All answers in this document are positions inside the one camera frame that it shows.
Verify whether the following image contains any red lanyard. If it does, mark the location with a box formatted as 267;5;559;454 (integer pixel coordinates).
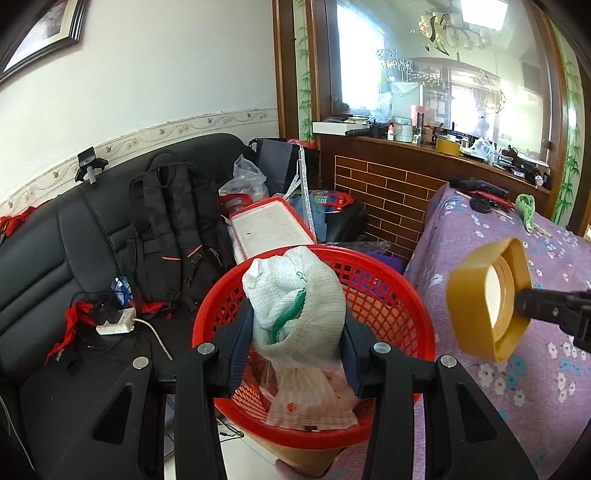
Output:
45;300;100;365

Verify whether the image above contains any red white tray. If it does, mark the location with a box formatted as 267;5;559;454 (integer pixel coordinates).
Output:
229;195;318;259

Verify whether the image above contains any framed picture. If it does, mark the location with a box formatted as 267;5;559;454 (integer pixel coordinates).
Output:
0;0;90;86

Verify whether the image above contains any yellow plastic lid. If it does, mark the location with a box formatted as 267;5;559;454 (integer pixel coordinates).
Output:
445;237;536;362

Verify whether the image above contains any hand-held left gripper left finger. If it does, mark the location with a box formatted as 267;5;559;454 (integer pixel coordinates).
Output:
46;299;256;480

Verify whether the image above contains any white knit glove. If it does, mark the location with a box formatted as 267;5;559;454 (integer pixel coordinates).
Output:
242;246;347;372

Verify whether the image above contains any black phone clip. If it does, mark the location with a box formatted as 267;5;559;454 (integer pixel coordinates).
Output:
75;148;109;188

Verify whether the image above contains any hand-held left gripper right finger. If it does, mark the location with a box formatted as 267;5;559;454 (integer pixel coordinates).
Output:
339;314;539;480

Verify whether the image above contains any green cloth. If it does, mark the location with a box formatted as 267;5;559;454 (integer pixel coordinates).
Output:
515;194;537;232

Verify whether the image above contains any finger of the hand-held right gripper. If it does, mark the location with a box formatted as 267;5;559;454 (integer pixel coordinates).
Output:
515;287;591;360

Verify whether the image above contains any red plastic basket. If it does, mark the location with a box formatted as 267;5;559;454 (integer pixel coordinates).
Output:
191;244;437;448

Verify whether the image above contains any white lace ribbon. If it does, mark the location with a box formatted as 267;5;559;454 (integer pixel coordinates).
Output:
284;143;317;241

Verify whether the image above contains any black paper bag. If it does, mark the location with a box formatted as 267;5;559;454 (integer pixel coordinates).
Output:
249;137;319;199

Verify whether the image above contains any bamboo wall decal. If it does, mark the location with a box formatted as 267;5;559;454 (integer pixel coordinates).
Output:
551;28;585;227

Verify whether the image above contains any crinkled plastic bag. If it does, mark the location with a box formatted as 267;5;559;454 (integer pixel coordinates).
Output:
218;154;269;204

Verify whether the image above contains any blue red plastic bag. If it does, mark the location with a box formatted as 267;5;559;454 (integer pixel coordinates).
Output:
305;189;356;215

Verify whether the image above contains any white power strip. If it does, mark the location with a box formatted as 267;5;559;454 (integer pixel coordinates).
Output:
96;308;137;335

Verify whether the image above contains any purple floral tablecloth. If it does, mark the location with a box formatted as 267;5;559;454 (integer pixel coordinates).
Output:
404;182;591;480

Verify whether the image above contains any black backpack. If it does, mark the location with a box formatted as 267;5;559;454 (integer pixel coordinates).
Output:
127;152;236;319

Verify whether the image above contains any black red pouch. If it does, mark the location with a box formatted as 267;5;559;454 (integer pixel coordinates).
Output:
450;176;511;199

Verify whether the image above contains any white orange snack packet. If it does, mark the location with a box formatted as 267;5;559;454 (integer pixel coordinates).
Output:
265;364;361;432

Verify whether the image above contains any black sofa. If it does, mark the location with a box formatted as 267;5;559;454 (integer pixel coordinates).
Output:
0;133;370;480

